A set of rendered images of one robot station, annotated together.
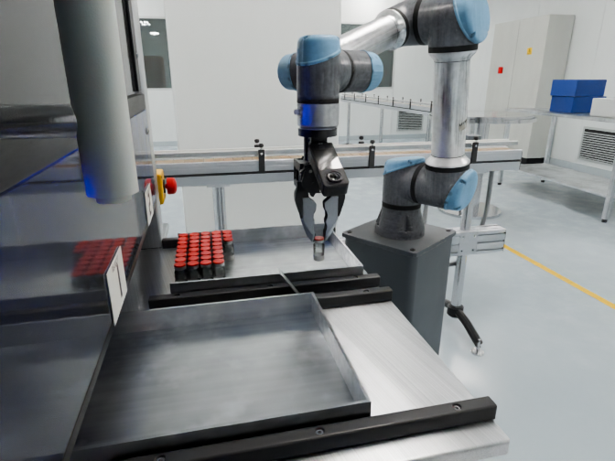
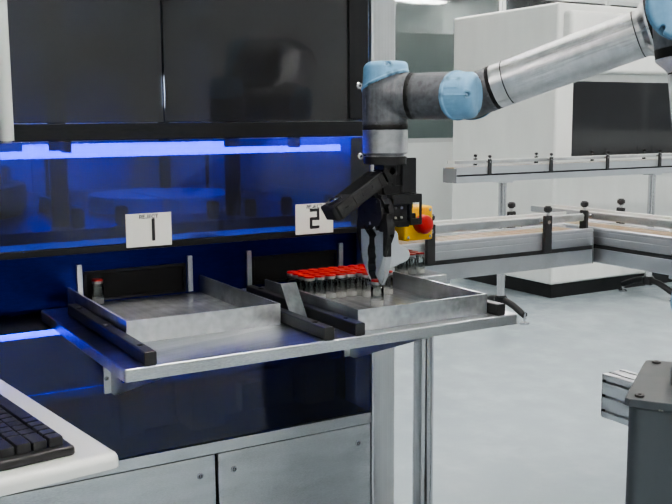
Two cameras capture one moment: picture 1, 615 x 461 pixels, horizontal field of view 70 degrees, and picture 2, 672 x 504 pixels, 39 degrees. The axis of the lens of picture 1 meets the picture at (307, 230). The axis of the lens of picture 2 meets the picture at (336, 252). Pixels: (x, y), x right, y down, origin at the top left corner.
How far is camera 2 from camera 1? 151 cm
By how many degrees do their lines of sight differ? 71
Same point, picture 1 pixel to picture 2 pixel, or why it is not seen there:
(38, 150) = (55, 133)
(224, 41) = not seen: outside the picture
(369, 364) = (202, 340)
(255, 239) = (427, 294)
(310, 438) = (100, 324)
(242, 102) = not seen: outside the picture
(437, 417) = (127, 343)
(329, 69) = (370, 95)
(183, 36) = not seen: outside the picture
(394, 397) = (162, 347)
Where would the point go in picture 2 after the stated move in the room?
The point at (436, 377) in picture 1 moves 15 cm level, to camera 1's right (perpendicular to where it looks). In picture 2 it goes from (193, 354) to (212, 382)
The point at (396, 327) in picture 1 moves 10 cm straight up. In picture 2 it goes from (268, 344) to (267, 278)
